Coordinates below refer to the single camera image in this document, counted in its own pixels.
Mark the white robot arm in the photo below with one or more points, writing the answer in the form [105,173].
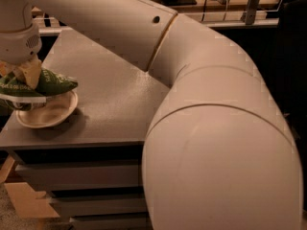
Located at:
[218,154]

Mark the light wooden board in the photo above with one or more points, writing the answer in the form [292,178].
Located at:
[22,208]

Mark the wooden workbench with rail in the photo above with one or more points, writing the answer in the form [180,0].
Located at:
[212,13]

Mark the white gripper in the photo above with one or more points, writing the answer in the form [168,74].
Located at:
[17,47]

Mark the white paper bowl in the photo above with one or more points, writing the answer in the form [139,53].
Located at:
[53,113]

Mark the black office chair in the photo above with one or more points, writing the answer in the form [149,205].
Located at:
[291,62]

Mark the grey drawer cabinet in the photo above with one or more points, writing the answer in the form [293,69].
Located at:
[90,164]

